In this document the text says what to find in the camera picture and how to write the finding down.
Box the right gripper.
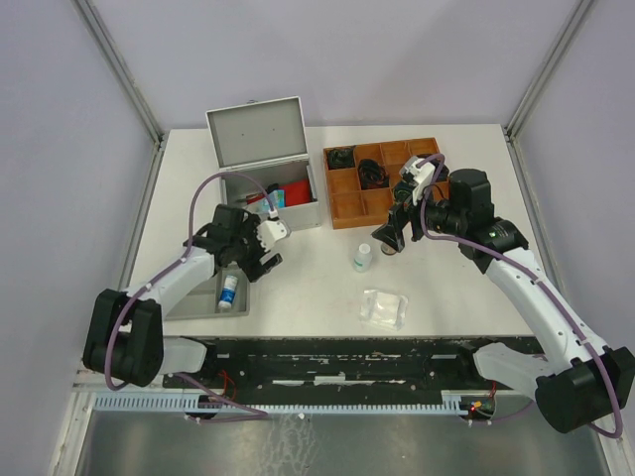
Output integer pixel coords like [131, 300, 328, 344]
[372, 177, 466, 252]

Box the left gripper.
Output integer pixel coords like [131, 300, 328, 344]
[230, 214, 283, 282]

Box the brown bottle orange cap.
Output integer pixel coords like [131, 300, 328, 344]
[380, 242, 399, 256]

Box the white blue bottle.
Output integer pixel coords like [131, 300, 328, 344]
[217, 275, 239, 311]

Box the blue cotton swab packet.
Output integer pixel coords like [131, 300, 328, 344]
[269, 189, 286, 209]

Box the white gauze packet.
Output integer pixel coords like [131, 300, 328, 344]
[359, 290, 409, 331]

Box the red first aid pouch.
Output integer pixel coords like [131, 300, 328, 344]
[266, 179, 312, 207]

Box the grey metal box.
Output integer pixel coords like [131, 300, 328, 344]
[205, 96, 321, 231]

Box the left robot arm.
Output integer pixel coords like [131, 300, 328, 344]
[81, 204, 291, 390]

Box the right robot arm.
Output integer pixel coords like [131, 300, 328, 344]
[372, 163, 634, 439]

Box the small white bottle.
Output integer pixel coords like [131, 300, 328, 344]
[353, 243, 373, 273]

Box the rolled tie yellow blue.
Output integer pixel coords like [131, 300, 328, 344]
[392, 180, 413, 203]

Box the wooden compartment tray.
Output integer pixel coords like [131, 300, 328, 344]
[323, 138, 440, 229]

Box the grey plastic insert tray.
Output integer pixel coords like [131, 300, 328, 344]
[167, 267, 251, 320]

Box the rolled tie green pattern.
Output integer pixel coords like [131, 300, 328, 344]
[326, 147, 355, 171]

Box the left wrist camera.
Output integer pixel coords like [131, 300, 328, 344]
[256, 217, 292, 251]

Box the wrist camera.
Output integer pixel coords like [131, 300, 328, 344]
[256, 217, 292, 251]
[399, 153, 445, 205]

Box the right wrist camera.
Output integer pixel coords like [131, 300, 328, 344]
[399, 153, 445, 205]

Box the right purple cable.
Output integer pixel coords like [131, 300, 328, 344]
[411, 153, 625, 440]

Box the purple cable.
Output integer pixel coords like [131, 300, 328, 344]
[106, 173, 279, 425]
[411, 153, 625, 440]

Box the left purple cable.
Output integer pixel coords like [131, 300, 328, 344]
[106, 173, 279, 425]

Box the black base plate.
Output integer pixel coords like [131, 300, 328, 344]
[193, 337, 494, 406]

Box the white slotted cable duct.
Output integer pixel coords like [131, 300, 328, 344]
[93, 391, 470, 414]

